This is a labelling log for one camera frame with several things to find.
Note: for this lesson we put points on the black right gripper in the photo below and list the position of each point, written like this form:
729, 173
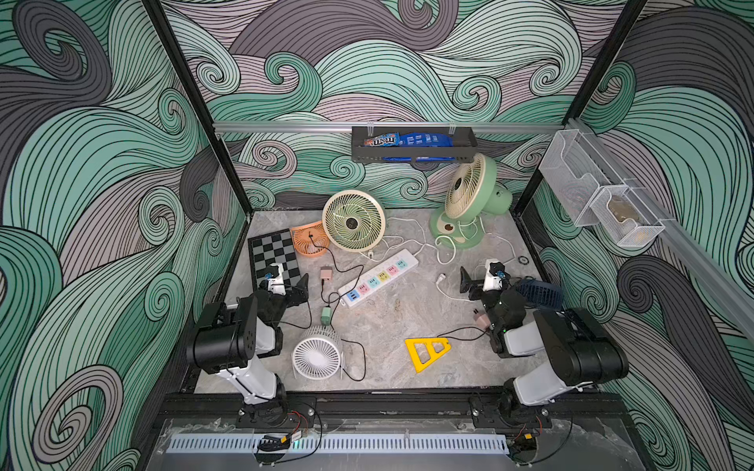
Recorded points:
469, 286

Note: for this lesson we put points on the white round desk fan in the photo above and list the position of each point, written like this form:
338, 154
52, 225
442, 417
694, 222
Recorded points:
319, 354

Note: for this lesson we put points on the pink usb charger adapter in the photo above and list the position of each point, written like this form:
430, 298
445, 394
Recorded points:
326, 274

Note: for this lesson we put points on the yellow triangle ruler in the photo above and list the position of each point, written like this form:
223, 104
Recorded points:
424, 352

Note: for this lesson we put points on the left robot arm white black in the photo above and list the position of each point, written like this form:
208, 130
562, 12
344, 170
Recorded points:
229, 341

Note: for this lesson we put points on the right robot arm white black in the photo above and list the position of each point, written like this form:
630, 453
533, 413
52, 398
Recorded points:
527, 317

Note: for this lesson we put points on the black grey chessboard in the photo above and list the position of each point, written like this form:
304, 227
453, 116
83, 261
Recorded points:
274, 248

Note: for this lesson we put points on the blue candy packet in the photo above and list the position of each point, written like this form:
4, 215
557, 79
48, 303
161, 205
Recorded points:
422, 140

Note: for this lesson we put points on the black wall shelf tray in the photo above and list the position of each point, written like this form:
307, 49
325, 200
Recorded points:
464, 149

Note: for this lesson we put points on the green pedestal desk fan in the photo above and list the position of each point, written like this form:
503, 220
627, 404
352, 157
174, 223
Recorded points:
474, 190

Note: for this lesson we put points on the green usb charger adapter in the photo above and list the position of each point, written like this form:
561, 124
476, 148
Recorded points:
326, 315

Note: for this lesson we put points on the white multicolour power strip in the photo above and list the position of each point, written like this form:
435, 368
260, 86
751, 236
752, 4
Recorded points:
377, 279

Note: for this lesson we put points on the clear plastic wall bin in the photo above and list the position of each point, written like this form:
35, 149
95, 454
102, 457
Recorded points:
594, 194

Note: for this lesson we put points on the white perforated cable duct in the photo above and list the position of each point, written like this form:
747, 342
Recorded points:
342, 444

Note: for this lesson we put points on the cream green round fan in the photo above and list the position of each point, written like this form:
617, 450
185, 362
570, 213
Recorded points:
354, 220

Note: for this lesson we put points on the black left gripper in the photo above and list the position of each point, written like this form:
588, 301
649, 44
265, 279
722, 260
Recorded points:
300, 293

